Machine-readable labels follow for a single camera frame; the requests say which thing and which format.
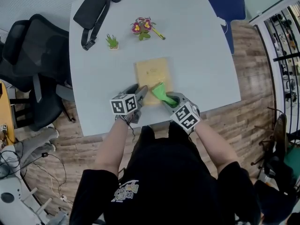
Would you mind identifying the person's left forearm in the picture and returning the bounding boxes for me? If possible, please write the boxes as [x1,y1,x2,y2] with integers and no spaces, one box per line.
[93,118,129,177]

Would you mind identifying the blue chair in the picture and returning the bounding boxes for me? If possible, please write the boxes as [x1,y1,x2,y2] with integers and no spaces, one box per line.
[207,0,247,55]

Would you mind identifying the person's right forearm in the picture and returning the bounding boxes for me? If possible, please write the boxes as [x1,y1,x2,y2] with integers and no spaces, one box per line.
[192,120,240,178]

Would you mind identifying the yellow utility knife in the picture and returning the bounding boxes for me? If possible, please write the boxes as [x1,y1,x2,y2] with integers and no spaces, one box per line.
[151,28,166,41]

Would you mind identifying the person's black t-shirt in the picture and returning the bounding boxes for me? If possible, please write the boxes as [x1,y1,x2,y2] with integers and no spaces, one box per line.
[69,139,262,225]

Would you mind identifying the white wooden frame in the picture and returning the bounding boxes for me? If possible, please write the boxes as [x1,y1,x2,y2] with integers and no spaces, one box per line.
[21,187,53,217]

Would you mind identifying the black mesh office chair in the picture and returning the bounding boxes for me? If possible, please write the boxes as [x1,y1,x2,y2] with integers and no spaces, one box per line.
[0,38,33,93]
[1,13,77,132]

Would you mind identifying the potted flowering plant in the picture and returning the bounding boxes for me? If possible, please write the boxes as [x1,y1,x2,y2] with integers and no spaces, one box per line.
[130,17,157,41]

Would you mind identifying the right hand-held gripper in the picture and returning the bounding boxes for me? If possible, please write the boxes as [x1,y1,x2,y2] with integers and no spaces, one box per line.
[162,91,202,135]

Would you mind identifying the tan wooden cutting board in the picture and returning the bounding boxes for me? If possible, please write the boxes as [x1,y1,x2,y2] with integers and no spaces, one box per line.
[133,57,174,107]

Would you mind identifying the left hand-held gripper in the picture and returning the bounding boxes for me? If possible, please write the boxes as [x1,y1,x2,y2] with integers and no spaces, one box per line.
[109,83,149,124]

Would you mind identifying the white round device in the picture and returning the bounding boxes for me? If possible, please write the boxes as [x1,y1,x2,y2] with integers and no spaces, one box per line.
[0,172,47,225]

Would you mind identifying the person's black trousers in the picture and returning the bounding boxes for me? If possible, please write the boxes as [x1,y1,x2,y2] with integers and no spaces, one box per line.
[140,120,195,150]

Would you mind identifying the green cloth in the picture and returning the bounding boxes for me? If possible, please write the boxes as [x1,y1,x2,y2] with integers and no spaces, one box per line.
[151,82,179,108]

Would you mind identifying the white charger with cable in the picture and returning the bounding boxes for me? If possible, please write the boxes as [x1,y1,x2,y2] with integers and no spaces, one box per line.
[217,16,229,35]

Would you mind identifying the black sling bag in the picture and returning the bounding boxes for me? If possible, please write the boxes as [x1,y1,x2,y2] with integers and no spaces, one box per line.
[73,0,123,51]

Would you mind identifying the black metal shelf rack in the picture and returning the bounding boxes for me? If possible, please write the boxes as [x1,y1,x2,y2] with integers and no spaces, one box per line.
[254,3,300,135]

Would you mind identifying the teal green seat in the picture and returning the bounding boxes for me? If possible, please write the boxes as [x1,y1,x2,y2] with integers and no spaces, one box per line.
[283,146,300,173]

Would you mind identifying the round wooden table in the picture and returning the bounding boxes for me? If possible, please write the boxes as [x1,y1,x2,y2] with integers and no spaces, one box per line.
[0,80,16,147]

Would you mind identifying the small green potted plant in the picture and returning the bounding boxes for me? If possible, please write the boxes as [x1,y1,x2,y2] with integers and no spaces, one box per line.
[105,33,120,51]

